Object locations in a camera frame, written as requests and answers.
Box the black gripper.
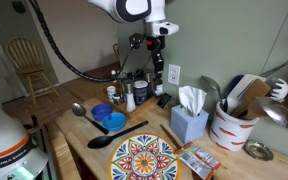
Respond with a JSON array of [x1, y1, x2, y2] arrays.
[[146, 35, 167, 83]]

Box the dark spice bottle black cap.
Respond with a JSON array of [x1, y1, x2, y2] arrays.
[[151, 77, 165, 98]]

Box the wooden compartment box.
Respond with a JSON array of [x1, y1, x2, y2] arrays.
[[98, 77, 160, 121]]

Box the clear glass bottle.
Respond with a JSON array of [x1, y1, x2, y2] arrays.
[[117, 69, 128, 90]]

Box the orange spice bottle green label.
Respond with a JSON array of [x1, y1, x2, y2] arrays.
[[110, 69, 119, 86]]

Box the blue tissue box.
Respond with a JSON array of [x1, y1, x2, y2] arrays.
[[169, 104, 210, 145]]

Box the tall steel pepper grinder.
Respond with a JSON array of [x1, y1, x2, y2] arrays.
[[143, 71, 154, 100]]

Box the dark blue canister white lid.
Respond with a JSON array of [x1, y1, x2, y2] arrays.
[[133, 80, 150, 107]]

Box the small black phone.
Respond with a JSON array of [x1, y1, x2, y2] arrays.
[[156, 92, 173, 110]]

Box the salt grinder with steel top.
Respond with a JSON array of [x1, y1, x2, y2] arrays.
[[121, 78, 138, 114]]

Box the white tissue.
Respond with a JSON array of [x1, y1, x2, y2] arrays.
[[178, 85, 208, 118]]

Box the small jar with black lid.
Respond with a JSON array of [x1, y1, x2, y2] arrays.
[[112, 93, 125, 107]]

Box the small jar with white lid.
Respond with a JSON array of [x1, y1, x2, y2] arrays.
[[106, 85, 117, 103]]

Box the steel serving spoon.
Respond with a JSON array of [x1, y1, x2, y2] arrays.
[[200, 75, 229, 113]]

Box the thin wooden stick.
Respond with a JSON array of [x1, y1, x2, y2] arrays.
[[159, 123, 183, 151]]

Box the light blue plastic bowl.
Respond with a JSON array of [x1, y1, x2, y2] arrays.
[[102, 111, 128, 133]]

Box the dark blue plastic bowl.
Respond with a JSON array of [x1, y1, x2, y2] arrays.
[[91, 102, 114, 123]]

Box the dark blue spatula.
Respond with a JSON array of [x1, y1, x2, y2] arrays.
[[222, 74, 245, 101]]

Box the colourful patterned ceramic plate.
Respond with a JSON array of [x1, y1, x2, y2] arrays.
[[108, 133, 182, 180]]

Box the white plastic spatula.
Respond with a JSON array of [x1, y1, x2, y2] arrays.
[[226, 73, 267, 115]]

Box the black plastic spoon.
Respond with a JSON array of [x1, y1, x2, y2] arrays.
[[87, 120, 150, 150]]

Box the white crock with orange carrots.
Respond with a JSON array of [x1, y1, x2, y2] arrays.
[[209, 99, 261, 153]]

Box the orange and white packet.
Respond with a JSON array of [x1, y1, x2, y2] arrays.
[[172, 142, 223, 180]]

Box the wooden spatula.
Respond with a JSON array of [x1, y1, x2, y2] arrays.
[[231, 78, 272, 120]]

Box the white pasta server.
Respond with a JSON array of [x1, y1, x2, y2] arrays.
[[266, 77, 288, 103]]

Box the small round metal dish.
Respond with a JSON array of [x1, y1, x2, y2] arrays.
[[242, 139, 275, 162]]

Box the steel ladle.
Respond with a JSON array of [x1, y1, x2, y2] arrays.
[[254, 96, 288, 129]]

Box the grey metal rod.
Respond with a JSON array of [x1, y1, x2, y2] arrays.
[[259, 52, 288, 78]]

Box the wooden spindle chair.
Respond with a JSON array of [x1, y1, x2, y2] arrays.
[[5, 37, 61, 106]]

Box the white wall outlet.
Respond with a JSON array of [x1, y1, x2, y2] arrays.
[[167, 63, 182, 87]]

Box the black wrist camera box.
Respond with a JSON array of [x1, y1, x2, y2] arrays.
[[128, 32, 148, 51]]

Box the metal spoon with black handle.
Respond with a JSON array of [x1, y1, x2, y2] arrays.
[[71, 102, 110, 136]]

